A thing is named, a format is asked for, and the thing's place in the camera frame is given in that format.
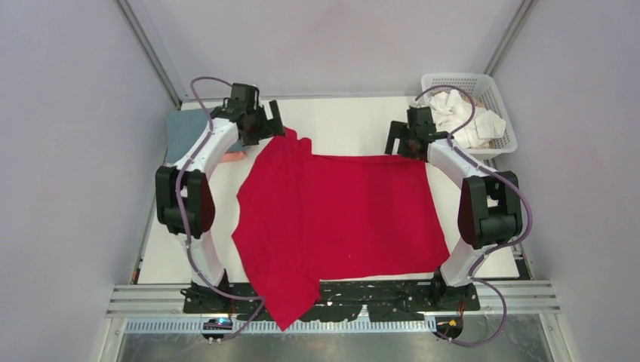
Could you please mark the crumpled white t shirt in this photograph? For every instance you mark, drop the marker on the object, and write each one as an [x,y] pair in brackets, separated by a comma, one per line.
[450,109]

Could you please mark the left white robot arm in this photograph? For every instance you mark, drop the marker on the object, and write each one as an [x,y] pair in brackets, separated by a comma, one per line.
[183,198]

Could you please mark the white plastic laundry basket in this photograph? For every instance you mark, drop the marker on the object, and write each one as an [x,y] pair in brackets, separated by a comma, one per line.
[483,88]

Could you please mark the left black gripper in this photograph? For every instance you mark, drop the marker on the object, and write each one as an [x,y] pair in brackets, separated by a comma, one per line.
[273,127]

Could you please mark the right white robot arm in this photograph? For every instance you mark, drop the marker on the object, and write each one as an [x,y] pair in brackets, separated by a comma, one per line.
[490,210]

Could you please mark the white slotted cable duct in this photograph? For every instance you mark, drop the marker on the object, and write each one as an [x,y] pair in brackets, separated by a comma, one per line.
[224,326]

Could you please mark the folded grey-blue t shirt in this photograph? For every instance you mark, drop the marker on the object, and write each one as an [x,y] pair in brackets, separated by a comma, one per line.
[197,135]

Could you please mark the red t shirt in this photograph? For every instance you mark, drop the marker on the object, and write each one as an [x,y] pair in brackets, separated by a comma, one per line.
[307,218]

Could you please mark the folded salmon pink t shirt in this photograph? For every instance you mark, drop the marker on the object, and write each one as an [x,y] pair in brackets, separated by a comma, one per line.
[233,156]

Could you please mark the aluminium frame rails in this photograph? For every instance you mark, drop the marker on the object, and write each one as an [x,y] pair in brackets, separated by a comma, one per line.
[156,300]

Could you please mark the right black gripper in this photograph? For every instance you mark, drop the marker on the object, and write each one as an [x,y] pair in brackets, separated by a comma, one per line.
[399,130]

